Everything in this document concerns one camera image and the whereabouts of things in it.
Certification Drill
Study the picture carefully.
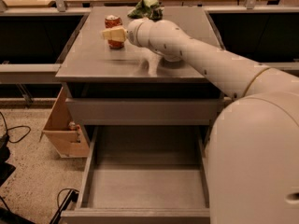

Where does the open grey middle drawer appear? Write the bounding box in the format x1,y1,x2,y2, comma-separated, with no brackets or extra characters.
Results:
62,126,210,224

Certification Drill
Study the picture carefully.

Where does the black cable on left floor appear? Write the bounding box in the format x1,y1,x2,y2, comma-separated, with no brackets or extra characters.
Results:
0,111,32,145

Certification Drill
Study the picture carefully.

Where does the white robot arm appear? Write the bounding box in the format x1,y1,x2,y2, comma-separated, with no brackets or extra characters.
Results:
102,19,299,224

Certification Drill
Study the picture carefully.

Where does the green crumpled chip bag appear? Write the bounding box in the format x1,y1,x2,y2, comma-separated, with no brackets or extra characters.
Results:
127,0,164,21

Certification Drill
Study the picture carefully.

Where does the grey drawer cabinet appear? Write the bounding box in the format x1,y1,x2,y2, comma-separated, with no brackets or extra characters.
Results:
55,6,235,224

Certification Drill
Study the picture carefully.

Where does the closed grey top drawer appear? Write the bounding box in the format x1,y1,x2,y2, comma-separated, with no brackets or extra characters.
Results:
66,98,223,125

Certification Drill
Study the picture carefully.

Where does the red coke can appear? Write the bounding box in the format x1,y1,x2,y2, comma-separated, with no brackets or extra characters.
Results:
105,15,124,49

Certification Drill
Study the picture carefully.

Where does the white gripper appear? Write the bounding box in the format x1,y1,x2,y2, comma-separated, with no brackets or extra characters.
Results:
101,19,154,48

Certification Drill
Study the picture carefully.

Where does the white bowl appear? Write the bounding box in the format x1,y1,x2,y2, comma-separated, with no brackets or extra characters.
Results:
163,55,181,63

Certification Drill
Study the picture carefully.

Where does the cardboard box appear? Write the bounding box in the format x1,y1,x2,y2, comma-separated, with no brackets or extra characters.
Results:
43,89,89,158

